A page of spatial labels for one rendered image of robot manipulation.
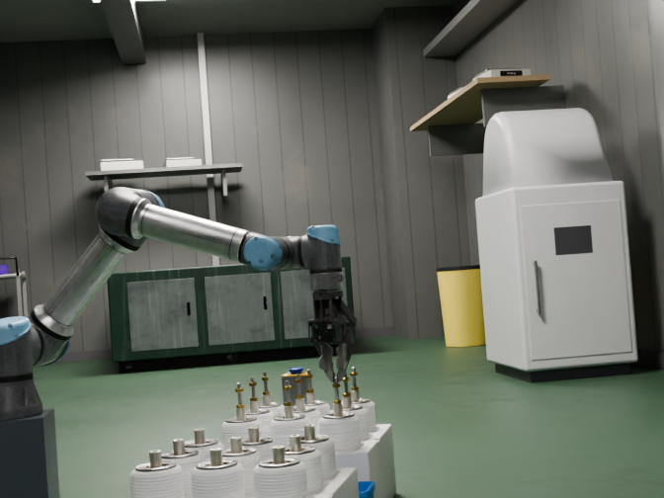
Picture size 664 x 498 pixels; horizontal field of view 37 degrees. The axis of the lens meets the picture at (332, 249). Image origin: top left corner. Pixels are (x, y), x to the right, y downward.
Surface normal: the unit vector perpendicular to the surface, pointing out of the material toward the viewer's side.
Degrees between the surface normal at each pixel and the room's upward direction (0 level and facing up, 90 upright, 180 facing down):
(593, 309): 90
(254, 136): 90
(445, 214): 90
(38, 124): 90
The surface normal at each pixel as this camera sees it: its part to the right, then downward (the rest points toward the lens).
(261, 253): -0.25, 0.00
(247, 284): 0.13, -0.04
